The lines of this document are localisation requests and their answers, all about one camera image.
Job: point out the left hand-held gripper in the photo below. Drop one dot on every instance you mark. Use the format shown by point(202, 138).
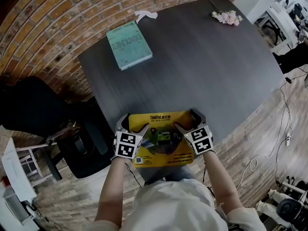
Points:
point(127, 144)

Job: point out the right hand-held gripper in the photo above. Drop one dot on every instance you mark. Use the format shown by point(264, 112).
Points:
point(201, 141)

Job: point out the yellow ThinkPad box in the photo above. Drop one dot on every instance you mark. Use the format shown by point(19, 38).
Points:
point(163, 156)

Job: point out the person's left forearm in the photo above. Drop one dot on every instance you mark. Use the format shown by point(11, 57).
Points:
point(113, 189)

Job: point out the person's right forearm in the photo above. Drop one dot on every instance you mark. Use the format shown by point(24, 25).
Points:
point(221, 182)

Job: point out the person's grey jeans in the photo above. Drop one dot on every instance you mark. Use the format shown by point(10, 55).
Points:
point(183, 173)

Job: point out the dark table with white legs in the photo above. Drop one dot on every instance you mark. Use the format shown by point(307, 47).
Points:
point(192, 68)

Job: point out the brown handbag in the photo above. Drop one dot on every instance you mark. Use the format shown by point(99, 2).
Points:
point(65, 131)

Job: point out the teal book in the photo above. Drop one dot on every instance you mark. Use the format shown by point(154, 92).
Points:
point(130, 44)

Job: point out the person's white shirt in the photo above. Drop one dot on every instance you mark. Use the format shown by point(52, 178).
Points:
point(173, 206)

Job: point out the white power strip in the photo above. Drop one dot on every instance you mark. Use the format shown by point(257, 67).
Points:
point(287, 139)

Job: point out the black office chair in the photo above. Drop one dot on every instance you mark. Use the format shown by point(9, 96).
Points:
point(31, 105)

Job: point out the pink flower bunch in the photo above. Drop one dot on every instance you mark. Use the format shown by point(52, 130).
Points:
point(227, 17)

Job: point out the white crumpled paper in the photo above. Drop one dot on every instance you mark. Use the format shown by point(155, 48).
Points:
point(146, 14)

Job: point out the white shelf cart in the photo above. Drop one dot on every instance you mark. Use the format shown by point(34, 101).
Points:
point(14, 177)

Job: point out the black swivel chair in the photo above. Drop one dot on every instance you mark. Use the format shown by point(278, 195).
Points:
point(291, 210)

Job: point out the white desk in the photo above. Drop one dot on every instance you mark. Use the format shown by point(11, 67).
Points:
point(276, 20)

